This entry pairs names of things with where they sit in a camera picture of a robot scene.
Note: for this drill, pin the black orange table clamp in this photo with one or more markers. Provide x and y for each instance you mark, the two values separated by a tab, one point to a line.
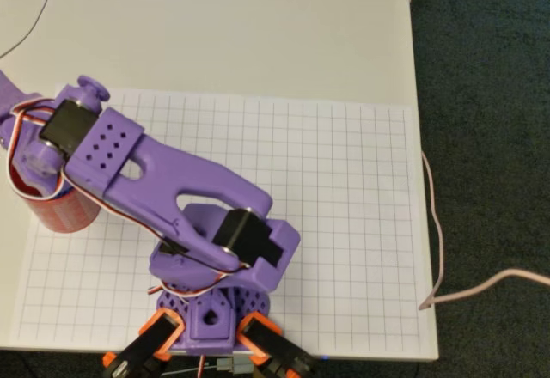
275	348
142	348

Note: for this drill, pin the red cup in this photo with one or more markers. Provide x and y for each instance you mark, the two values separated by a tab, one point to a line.
69	215

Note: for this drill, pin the purple robot arm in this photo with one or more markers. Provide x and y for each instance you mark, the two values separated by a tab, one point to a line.
172	172

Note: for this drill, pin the white grid paper sheet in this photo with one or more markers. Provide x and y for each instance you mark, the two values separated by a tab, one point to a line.
344	180

